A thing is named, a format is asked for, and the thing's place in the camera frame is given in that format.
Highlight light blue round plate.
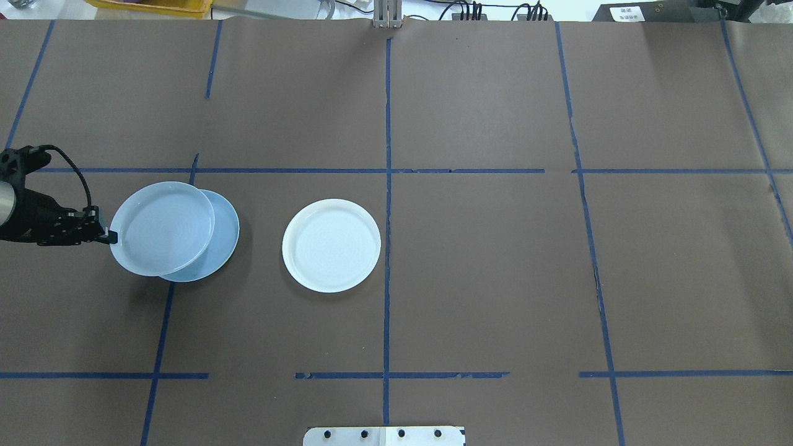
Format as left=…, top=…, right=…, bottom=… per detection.
left=160, top=190, right=240, bottom=284
left=109, top=181, right=216, bottom=278

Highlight white round plate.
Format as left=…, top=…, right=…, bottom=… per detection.
left=281, top=198, right=382, bottom=294

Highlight yellow plastic crate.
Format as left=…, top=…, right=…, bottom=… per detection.
left=84, top=0, right=215, bottom=19

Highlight black power plugs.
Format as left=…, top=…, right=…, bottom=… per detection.
left=440, top=0, right=485, bottom=22
left=515, top=1, right=550, bottom=22

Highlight black box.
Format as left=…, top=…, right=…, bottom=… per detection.
left=591, top=2, right=730, bottom=24

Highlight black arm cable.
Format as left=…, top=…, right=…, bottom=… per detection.
left=36, top=144, right=95, bottom=215

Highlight white pedestal column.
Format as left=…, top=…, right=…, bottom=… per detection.
left=302, top=426, right=467, bottom=446

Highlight aluminium profile post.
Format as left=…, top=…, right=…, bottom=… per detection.
left=372, top=0, right=404, bottom=31

